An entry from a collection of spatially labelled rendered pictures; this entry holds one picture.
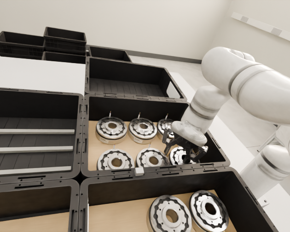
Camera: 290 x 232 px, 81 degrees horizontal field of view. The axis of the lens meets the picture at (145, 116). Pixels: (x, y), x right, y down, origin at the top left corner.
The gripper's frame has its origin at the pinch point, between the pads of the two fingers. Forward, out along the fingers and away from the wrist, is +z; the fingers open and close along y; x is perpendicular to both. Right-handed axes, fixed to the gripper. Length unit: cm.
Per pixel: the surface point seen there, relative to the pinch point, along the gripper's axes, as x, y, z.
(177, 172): 12.3, -2.4, -7.9
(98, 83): -15, 48, 2
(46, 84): -8, 76, 15
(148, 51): -281, 152, 72
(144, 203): 18.1, 0.6, 2.1
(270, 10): -335, -10, -50
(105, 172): 23.1, 10.6, -7.9
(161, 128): -7.0, 9.3, -0.9
